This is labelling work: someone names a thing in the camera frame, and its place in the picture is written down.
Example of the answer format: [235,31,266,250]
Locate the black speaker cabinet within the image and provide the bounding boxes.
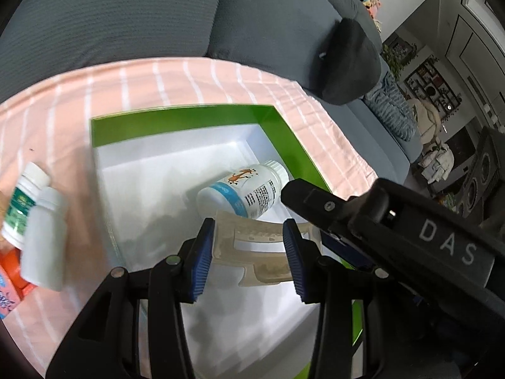
[460,126,505,222]

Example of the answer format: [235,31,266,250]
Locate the blue knit pillow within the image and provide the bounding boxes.
[363,73,419,143]

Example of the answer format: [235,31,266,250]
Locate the white coat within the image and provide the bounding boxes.
[420,142,454,184]

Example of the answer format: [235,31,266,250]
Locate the black cushion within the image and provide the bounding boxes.
[318,18,383,106]

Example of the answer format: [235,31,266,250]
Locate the dark wall shelf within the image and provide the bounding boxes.
[404,55,462,119]

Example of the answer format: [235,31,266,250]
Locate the pink bottle orange cap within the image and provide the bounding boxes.
[0,245,36,321]

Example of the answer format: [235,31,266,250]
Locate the green houseplant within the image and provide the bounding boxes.
[381,43,415,83]

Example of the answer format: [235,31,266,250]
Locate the white bottle blue label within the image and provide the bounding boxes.
[196,160,289,220]

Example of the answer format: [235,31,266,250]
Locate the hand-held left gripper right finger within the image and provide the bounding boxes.
[282,219,397,379]

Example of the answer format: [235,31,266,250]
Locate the white bottle green label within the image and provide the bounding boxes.
[1,162,52,250]

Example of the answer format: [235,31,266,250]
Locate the plain white bottle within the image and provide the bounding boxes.
[20,187,68,292]

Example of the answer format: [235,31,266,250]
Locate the grey sofa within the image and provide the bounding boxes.
[0,0,423,166]

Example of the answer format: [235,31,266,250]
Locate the colourful snack packets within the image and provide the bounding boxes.
[440,193,466,216]

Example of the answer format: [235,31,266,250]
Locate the white panelled door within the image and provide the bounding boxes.
[446,0,505,99]

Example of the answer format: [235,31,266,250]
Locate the beige hair claw clip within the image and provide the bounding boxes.
[211,210,320,288]

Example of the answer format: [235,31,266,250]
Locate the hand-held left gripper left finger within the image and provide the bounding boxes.
[45,218,216,379]

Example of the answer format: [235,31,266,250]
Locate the pink striped blanket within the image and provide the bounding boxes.
[0,57,377,379]

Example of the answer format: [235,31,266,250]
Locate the beige coat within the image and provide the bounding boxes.
[408,99,443,143]

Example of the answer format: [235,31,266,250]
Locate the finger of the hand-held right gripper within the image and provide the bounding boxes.
[281,179,356,233]
[320,231,377,271]

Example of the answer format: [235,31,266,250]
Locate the green cardboard box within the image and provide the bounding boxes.
[90,103,371,379]

